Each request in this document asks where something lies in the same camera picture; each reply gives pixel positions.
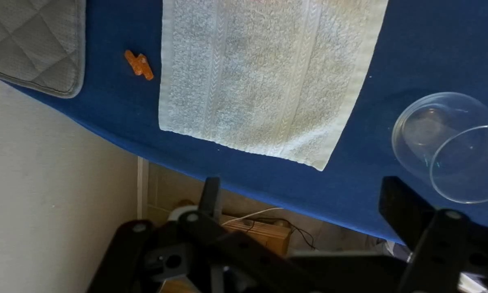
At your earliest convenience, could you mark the wooden nightstand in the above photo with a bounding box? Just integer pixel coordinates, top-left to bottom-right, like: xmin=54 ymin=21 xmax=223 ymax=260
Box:
xmin=222 ymin=214 xmax=296 ymax=257

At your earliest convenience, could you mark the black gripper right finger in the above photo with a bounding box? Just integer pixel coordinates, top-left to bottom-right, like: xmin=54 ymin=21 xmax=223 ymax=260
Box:
xmin=378 ymin=175 xmax=488 ymax=293

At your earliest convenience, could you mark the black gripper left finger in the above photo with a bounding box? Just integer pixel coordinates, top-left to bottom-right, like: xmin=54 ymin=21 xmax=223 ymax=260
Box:
xmin=87 ymin=175 xmax=332 ymax=293

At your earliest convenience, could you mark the light blue terry cloth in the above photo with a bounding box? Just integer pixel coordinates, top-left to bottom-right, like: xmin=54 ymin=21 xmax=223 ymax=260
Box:
xmin=158 ymin=0 xmax=391 ymax=172

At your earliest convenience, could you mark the white power cable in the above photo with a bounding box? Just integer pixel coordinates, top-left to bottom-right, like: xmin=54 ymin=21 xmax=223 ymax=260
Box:
xmin=222 ymin=206 xmax=285 ymax=227

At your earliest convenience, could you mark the grey quilted pad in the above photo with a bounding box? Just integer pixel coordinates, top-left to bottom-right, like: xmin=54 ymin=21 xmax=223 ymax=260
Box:
xmin=0 ymin=0 xmax=88 ymax=99

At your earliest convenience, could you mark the blue covered ironing board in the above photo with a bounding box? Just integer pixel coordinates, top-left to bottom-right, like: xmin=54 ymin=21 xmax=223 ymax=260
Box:
xmin=5 ymin=0 xmax=488 ymax=242

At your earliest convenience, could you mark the small orange plastic object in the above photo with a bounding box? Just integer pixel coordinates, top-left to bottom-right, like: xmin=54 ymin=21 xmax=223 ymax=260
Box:
xmin=124 ymin=48 xmax=157 ymax=83

